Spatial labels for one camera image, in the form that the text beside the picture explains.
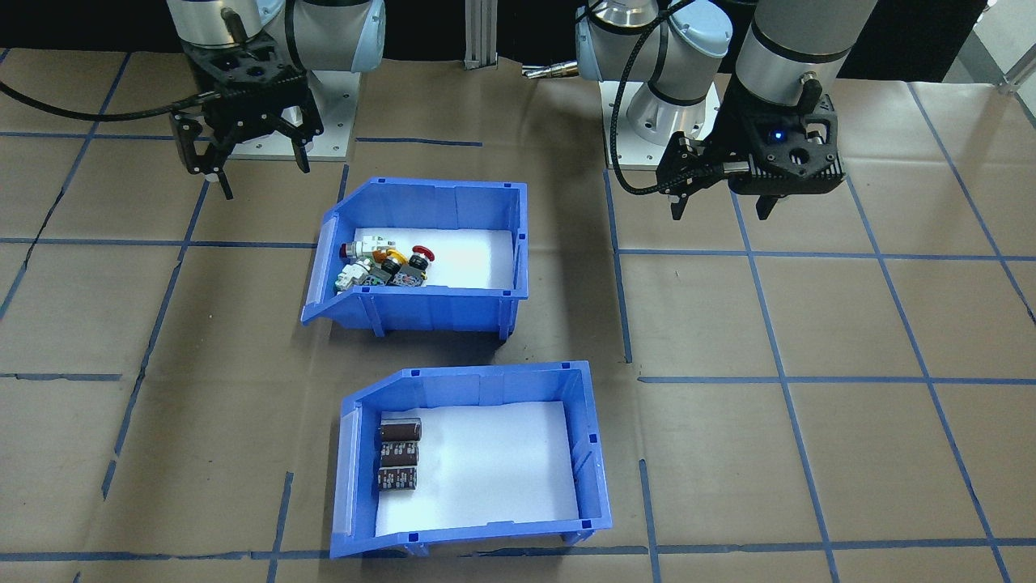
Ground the black frame cover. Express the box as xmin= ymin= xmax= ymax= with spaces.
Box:
xmin=0 ymin=0 xmax=996 ymax=82

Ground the aluminium extrusion post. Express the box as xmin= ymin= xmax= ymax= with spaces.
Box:
xmin=464 ymin=0 xmax=500 ymax=70

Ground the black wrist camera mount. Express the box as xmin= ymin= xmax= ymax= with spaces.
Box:
xmin=182 ymin=39 xmax=308 ymax=98
xmin=728 ymin=73 xmax=847 ymax=197

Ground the blue plastic storage bin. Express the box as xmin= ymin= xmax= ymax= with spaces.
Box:
xmin=301 ymin=177 xmax=531 ymax=341
xmin=329 ymin=362 xmax=614 ymax=560

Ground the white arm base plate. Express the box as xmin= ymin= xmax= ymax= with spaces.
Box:
xmin=599 ymin=74 xmax=733 ymax=172
xmin=243 ymin=69 xmax=361 ymax=160

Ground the white switch with red lamp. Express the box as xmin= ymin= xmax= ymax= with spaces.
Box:
xmin=342 ymin=235 xmax=398 ymax=261

